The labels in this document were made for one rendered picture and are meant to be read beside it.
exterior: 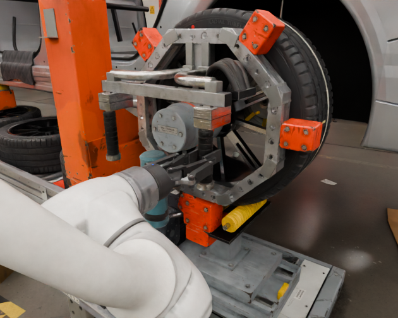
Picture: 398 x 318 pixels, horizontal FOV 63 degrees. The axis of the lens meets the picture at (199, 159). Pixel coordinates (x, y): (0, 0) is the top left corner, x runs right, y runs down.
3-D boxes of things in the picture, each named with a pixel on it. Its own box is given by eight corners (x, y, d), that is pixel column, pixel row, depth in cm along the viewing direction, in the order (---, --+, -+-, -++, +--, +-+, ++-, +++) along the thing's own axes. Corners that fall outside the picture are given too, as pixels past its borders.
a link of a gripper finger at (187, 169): (165, 168, 65) (170, 170, 64) (205, 155, 72) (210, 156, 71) (166, 185, 67) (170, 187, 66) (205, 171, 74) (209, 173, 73)
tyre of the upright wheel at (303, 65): (270, 215, 133) (380, 74, 96) (243, 243, 116) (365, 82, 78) (161, 123, 155) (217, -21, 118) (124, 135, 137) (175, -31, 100)
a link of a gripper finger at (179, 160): (163, 185, 67) (158, 183, 68) (187, 166, 76) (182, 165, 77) (163, 167, 66) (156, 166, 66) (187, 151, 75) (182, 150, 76)
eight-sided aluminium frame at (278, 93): (280, 214, 101) (299, 26, 82) (271, 223, 96) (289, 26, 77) (152, 173, 131) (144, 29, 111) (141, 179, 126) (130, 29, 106)
